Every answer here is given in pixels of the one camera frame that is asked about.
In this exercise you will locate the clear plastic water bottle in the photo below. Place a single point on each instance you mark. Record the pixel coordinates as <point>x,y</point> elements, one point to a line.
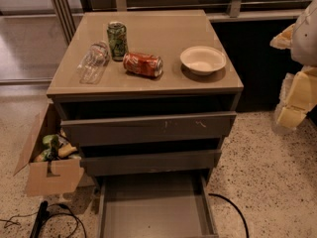
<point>93,64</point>

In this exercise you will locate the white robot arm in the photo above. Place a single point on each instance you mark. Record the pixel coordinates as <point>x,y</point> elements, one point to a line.
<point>304,38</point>

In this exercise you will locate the grey middle drawer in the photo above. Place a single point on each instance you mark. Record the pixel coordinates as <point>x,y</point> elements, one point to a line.
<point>151,163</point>

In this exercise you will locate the red coke can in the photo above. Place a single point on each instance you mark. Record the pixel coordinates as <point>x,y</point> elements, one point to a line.
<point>143,64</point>

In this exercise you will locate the grey top drawer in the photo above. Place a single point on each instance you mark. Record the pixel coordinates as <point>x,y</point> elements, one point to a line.
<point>148,129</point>

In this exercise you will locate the green soda can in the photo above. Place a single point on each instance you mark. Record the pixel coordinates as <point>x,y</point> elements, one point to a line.
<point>117,39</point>

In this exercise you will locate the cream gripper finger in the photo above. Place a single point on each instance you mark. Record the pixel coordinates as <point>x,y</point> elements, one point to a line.
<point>283,40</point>
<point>297,97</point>

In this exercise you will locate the grey open bottom drawer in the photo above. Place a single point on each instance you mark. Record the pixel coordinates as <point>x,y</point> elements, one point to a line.
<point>165,205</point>

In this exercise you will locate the yellow snack bag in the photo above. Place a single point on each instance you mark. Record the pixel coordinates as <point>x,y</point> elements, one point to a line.
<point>66,150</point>

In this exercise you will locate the white paper bowl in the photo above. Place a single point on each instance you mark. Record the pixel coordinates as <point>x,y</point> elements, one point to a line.
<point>202,60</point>

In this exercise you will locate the green snack bag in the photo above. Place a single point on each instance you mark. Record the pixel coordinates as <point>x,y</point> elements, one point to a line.
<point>50,151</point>

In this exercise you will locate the black power strip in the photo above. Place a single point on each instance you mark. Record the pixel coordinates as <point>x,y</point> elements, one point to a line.
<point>42,213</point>

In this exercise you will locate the brown cardboard box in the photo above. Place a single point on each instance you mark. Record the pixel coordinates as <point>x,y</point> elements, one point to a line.
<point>47,178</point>

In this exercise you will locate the grey drawer cabinet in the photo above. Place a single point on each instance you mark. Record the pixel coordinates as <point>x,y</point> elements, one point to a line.
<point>121,94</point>

